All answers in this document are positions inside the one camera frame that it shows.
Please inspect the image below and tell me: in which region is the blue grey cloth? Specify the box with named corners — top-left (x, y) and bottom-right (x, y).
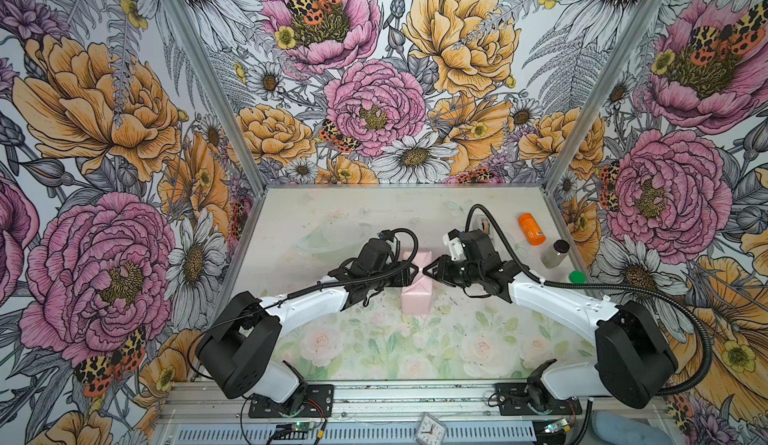
top-left (591, 411), bottom-right (674, 445)

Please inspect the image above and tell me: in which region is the small white clock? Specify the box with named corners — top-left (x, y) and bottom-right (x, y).
top-left (414, 413), bottom-right (448, 445)

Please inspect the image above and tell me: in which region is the white bottle green cap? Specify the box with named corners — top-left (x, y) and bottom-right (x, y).
top-left (569, 270), bottom-right (587, 284)

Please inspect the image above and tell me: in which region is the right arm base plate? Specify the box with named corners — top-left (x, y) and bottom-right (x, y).
top-left (494, 382), bottom-right (582, 416)

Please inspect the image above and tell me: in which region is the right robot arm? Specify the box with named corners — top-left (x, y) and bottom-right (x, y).
top-left (422, 255), bottom-right (677, 413)

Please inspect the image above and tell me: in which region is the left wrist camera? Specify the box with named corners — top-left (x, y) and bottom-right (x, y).
top-left (349, 230), bottom-right (398, 278)

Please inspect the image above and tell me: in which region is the right black corrugated cable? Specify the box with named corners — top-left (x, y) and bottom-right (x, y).
top-left (464, 203), bottom-right (714, 445)

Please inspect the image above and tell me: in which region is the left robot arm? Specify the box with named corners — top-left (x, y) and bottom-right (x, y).
top-left (194, 261), bottom-right (419, 414)

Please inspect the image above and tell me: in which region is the purple wrapping paper sheet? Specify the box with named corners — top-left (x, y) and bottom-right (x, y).
top-left (401, 250), bottom-right (435, 316)

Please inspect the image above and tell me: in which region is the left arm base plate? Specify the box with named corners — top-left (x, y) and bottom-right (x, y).
top-left (248, 383), bottom-right (335, 419)

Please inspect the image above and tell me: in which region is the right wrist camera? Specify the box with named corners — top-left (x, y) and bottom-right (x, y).
top-left (443, 229), bottom-right (503, 267)

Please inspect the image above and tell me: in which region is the orange bottle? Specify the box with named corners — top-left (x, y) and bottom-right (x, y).
top-left (518, 213), bottom-right (546, 246)

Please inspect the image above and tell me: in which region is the aluminium front rail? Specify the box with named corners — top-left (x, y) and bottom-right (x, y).
top-left (155, 378), bottom-right (667, 425)

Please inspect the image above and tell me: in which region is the clear bottle black cap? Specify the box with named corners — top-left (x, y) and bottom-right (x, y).
top-left (541, 239), bottom-right (570, 269)

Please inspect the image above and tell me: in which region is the left black cable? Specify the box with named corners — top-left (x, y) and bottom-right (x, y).
top-left (187, 227), bottom-right (420, 386)

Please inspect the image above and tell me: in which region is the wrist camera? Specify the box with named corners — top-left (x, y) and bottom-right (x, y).
top-left (349, 230), bottom-right (398, 278)
top-left (443, 229), bottom-right (503, 267)

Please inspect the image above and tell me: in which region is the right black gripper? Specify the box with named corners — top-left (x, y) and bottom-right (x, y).
top-left (421, 254), bottom-right (483, 291)

